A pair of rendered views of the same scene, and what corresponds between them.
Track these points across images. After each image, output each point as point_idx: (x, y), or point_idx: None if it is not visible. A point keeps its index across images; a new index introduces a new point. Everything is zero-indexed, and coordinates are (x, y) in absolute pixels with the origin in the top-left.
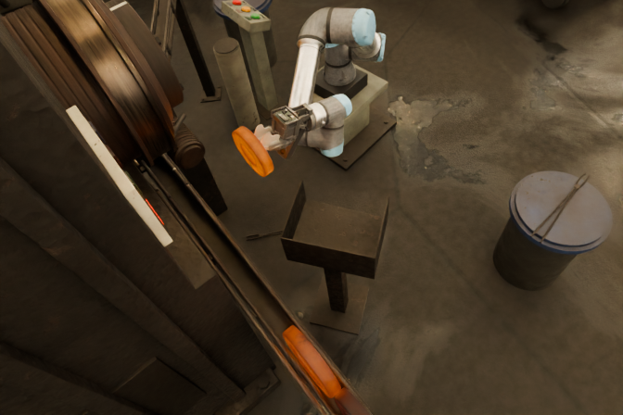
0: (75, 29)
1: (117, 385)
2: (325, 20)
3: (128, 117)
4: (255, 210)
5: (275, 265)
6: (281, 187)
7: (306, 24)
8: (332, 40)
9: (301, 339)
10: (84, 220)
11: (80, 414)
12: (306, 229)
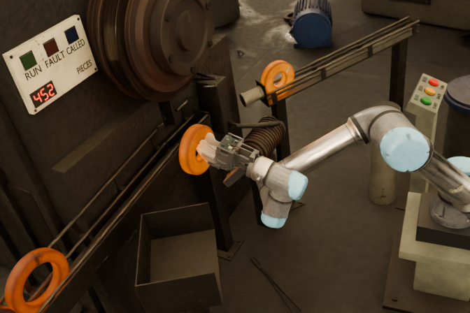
0: None
1: (11, 184)
2: (375, 116)
3: (103, 43)
4: (285, 250)
5: (236, 294)
6: (323, 258)
7: (365, 109)
8: (371, 138)
9: (35, 253)
10: None
11: None
12: (182, 242)
